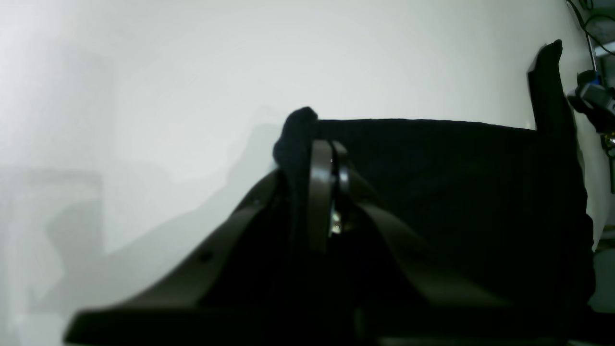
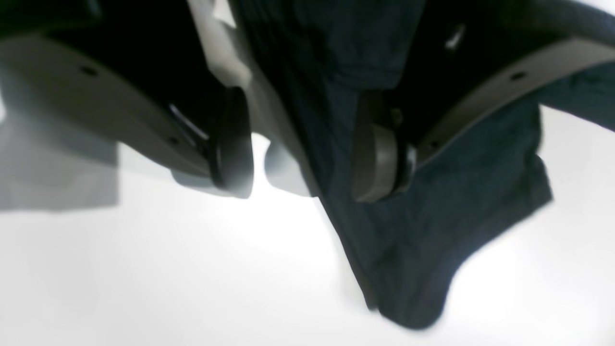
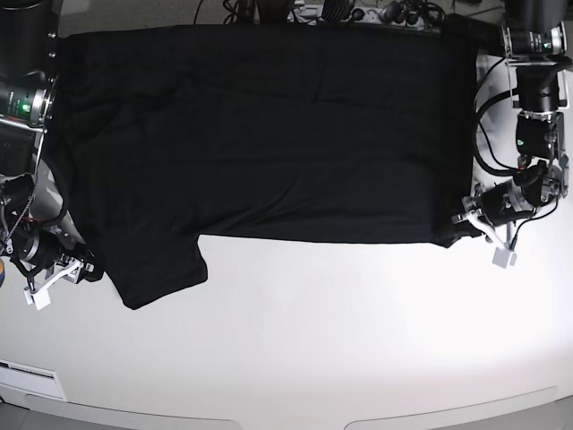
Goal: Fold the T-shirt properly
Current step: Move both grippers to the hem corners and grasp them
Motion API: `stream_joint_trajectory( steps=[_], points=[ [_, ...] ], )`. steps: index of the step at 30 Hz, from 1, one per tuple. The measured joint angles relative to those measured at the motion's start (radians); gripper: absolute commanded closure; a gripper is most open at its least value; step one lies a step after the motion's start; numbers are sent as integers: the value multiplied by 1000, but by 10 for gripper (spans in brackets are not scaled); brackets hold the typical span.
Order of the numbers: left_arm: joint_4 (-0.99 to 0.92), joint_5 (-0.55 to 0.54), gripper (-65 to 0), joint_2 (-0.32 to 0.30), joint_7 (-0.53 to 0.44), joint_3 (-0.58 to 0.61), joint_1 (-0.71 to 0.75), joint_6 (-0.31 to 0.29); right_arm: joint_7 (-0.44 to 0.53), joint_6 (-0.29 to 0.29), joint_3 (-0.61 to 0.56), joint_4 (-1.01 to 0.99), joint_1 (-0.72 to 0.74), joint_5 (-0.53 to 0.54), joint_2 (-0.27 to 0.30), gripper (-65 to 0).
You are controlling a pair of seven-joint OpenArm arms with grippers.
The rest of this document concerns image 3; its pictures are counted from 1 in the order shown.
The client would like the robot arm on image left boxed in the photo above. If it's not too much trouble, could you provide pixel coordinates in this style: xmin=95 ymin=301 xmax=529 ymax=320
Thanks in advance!
xmin=1 ymin=1 xmax=103 ymax=284

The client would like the white power strip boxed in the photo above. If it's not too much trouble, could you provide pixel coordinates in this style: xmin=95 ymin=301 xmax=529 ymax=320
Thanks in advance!
xmin=349 ymin=3 xmax=420 ymax=26

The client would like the white label sticker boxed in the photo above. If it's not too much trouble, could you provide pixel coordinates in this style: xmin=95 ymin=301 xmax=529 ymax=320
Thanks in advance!
xmin=1 ymin=360 xmax=66 ymax=401

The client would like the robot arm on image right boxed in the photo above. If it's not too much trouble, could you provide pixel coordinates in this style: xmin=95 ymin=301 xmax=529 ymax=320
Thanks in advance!
xmin=445 ymin=1 xmax=572 ymax=253

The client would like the black T-shirt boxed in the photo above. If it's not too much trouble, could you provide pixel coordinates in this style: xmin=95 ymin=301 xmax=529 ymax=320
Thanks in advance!
xmin=45 ymin=24 xmax=477 ymax=310

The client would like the orange blue sticker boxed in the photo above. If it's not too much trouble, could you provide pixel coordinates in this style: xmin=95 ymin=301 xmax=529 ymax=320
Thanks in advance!
xmin=0 ymin=259 xmax=5 ymax=288

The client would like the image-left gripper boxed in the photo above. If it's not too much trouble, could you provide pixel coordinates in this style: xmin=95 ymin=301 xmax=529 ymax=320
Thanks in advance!
xmin=9 ymin=229 xmax=105 ymax=287

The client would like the image-left white wrist camera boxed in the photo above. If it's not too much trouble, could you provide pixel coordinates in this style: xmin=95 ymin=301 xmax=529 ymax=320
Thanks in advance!
xmin=23 ymin=287 xmax=51 ymax=310

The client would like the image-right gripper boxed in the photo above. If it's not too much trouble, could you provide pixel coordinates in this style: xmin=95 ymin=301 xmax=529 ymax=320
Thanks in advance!
xmin=449 ymin=181 xmax=537 ymax=249

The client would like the image-right white wrist camera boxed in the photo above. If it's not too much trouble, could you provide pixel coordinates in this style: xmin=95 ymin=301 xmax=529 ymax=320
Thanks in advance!
xmin=492 ymin=247 xmax=517 ymax=269

